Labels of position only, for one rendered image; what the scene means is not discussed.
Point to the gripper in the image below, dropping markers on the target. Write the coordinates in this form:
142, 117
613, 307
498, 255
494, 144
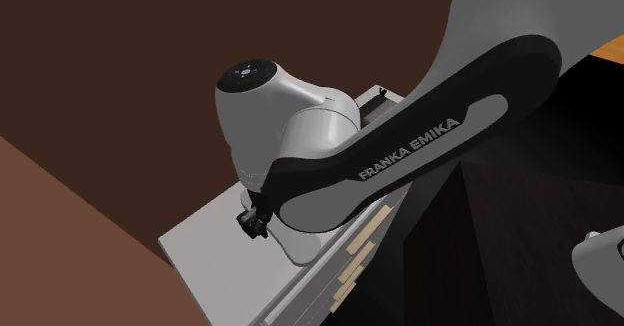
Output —
253, 223

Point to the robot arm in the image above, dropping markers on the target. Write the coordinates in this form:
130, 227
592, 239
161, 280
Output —
273, 115

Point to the grey chest of drawers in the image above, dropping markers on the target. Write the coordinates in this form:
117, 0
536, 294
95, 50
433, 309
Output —
219, 256

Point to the dark grey box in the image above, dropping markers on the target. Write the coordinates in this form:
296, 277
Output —
378, 113

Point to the dark robot stand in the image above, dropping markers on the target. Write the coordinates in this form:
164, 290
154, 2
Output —
512, 247

